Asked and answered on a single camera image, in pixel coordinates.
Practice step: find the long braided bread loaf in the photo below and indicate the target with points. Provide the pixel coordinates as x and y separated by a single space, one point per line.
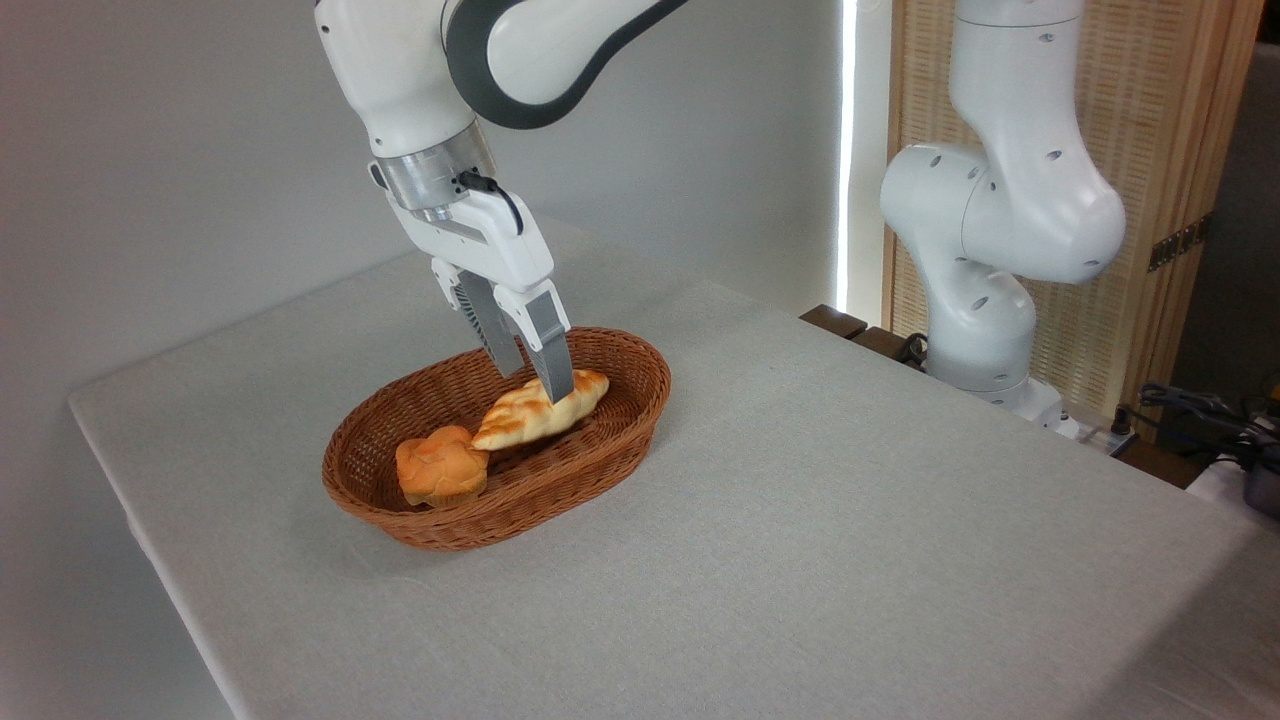
520 420

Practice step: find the metal screen hinge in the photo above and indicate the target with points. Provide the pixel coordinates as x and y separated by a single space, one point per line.
1180 243

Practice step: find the dark brown wooden furniture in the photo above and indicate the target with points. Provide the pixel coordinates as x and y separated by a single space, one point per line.
835 320

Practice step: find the brown wicker basket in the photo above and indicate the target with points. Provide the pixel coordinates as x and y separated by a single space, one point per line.
560 470

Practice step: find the bamboo folding screen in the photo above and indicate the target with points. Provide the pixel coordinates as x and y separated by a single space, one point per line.
1160 120

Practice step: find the white power strip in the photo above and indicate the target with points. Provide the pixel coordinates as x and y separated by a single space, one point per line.
1105 438

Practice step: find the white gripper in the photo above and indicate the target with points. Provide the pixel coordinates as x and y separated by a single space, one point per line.
495 245

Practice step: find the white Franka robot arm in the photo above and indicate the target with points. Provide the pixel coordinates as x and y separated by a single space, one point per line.
1020 200

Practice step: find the small round bread roll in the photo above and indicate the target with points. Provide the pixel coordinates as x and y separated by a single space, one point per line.
442 468

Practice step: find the white tablecloth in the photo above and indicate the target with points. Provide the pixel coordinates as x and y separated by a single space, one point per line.
800 500

